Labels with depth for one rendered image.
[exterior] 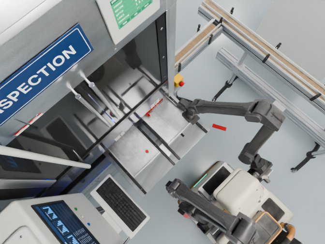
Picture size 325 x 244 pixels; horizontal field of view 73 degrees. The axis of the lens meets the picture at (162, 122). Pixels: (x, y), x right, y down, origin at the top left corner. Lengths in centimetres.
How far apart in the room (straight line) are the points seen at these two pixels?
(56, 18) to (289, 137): 263
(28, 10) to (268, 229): 168
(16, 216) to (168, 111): 113
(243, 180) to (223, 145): 143
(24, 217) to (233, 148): 209
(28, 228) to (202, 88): 224
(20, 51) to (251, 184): 105
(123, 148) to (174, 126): 42
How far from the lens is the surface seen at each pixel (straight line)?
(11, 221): 118
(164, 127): 168
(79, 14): 68
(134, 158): 166
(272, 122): 102
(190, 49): 185
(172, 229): 256
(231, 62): 235
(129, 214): 173
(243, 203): 120
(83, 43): 73
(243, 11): 348
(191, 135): 168
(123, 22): 78
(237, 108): 107
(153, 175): 164
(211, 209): 101
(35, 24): 63
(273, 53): 204
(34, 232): 113
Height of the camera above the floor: 251
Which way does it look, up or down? 75 degrees down
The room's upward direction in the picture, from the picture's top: 8 degrees counter-clockwise
